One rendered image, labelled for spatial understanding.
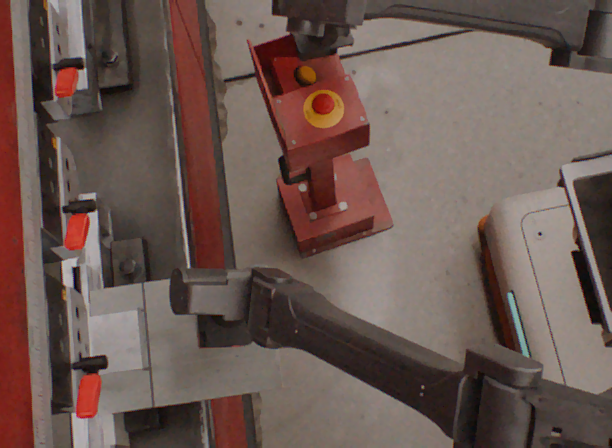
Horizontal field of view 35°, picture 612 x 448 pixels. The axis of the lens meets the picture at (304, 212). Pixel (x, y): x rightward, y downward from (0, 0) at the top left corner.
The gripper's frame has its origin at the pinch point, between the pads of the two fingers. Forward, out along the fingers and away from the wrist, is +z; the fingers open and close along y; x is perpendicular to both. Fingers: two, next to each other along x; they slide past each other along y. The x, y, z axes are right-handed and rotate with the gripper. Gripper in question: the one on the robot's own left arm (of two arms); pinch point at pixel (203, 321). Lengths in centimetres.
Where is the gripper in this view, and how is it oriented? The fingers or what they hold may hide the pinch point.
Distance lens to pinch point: 136.3
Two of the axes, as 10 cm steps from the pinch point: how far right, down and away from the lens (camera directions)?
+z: -4.3, 3.2, 8.5
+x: 8.9, 0.2, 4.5
